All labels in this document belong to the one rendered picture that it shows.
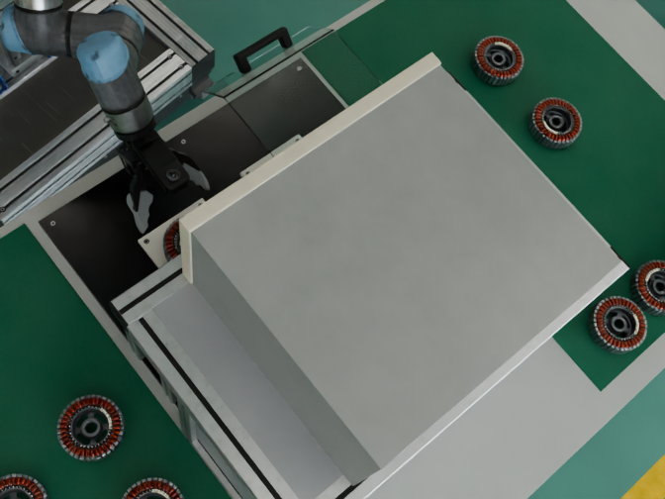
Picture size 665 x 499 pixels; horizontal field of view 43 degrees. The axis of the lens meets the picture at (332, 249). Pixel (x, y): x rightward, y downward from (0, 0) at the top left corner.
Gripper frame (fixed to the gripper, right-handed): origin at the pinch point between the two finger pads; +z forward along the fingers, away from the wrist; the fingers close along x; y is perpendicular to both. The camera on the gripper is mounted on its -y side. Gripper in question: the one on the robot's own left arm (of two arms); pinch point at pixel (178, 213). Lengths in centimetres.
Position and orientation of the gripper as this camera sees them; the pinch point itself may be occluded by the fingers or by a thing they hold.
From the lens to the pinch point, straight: 156.0
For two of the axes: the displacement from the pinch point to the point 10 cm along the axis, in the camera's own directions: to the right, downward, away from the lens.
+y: -6.2, -4.7, 6.3
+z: 1.9, 6.8, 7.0
